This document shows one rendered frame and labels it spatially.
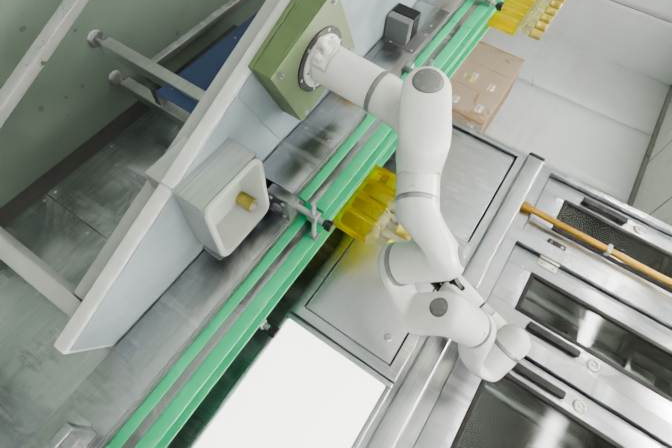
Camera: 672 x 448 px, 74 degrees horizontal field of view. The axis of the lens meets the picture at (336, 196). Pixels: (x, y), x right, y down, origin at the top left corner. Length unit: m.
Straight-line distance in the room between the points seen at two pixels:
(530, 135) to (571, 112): 0.75
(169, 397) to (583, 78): 6.71
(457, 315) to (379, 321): 0.45
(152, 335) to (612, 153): 5.89
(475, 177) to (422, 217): 0.83
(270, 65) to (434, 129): 0.35
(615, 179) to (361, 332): 5.18
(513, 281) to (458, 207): 0.29
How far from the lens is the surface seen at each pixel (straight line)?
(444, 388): 1.32
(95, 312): 1.03
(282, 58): 0.93
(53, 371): 1.44
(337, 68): 0.98
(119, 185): 1.63
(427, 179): 0.84
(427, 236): 0.80
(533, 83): 6.79
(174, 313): 1.14
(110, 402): 1.13
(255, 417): 1.24
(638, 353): 1.58
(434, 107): 0.83
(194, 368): 1.11
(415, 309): 0.91
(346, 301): 1.29
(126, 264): 0.99
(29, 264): 1.18
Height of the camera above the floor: 1.27
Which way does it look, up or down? 16 degrees down
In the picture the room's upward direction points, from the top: 121 degrees clockwise
